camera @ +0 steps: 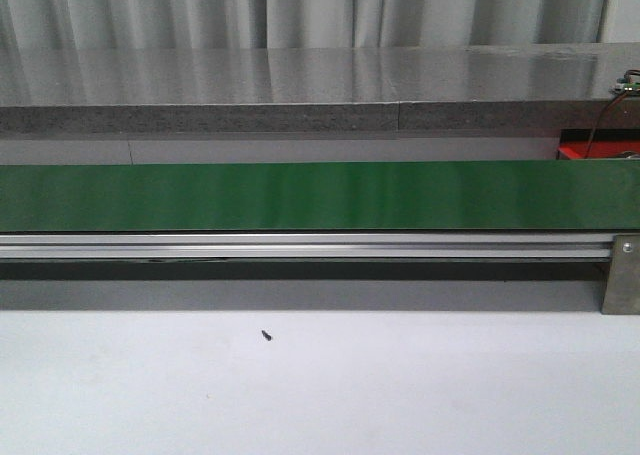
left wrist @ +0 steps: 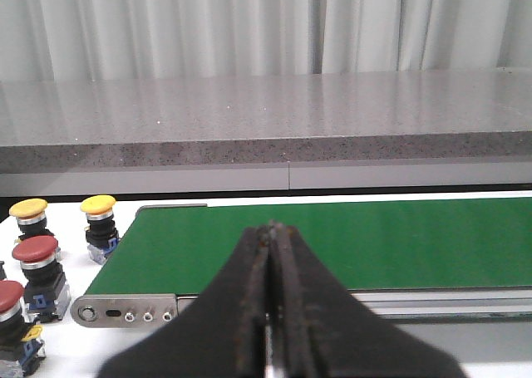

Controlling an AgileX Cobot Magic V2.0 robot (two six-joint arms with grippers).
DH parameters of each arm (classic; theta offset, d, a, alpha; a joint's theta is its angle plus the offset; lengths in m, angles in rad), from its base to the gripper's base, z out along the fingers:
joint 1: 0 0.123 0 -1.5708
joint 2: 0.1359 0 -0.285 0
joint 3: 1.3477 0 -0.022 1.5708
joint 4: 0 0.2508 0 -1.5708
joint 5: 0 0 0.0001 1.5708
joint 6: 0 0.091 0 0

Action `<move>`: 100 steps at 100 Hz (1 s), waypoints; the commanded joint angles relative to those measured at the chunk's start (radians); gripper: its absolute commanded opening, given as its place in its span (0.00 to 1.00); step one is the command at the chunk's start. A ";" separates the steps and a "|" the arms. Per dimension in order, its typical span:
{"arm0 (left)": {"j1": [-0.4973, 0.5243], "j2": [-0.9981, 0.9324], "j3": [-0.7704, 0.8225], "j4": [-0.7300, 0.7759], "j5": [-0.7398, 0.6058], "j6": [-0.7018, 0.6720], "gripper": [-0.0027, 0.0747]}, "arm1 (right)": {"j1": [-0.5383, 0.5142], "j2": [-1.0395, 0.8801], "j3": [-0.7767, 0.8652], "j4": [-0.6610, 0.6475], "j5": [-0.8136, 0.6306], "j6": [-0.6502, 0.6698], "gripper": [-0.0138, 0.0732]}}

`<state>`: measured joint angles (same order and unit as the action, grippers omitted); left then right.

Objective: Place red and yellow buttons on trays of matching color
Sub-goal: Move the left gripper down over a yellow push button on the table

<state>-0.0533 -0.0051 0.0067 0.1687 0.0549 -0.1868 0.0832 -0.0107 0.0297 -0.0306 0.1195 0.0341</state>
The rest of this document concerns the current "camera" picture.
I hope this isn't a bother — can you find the red and black wire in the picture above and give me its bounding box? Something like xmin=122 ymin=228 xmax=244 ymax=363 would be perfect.
xmin=584 ymin=68 xmax=640 ymax=160

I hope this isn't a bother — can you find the aluminium conveyor side rail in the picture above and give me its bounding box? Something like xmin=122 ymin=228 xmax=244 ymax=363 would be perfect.
xmin=1 ymin=232 xmax=615 ymax=260

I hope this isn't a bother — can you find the small green circuit board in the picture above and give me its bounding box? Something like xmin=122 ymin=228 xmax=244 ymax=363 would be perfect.
xmin=610 ymin=72 xmax=640 ymax=96

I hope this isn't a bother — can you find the grey pleated curtain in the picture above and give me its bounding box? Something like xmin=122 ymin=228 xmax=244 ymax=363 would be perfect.
xmin=1 ymin=0 xmax=607 ymax=50

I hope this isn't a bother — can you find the metal conveyor support bracket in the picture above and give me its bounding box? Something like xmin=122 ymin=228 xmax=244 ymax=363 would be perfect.
xmin=601 ymin=234 xmax=640 ymax=315

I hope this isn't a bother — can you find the green conveyor belt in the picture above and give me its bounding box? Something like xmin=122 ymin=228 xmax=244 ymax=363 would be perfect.
xmin=1 ymin=160 xmax=639 ymax=232

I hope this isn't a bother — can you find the red plastic tray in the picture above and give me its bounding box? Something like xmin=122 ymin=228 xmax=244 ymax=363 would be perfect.
xmin=556 ymin=140 xmax=639 ymax=160

